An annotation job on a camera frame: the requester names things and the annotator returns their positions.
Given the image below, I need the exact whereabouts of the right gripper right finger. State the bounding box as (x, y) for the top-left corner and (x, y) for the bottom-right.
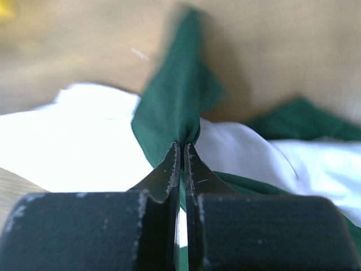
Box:
(184, 144), (360, 270)

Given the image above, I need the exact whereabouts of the yellow plastic bin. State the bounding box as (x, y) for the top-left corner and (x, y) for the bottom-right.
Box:
(0, 0), (15, 22)

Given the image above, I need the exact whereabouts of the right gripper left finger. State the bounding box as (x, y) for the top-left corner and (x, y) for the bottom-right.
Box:
(1, 142), (181, 270)

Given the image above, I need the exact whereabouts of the white green raglan t-shirt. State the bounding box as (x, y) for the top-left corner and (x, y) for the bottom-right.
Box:
(1, 9), (360, 270)

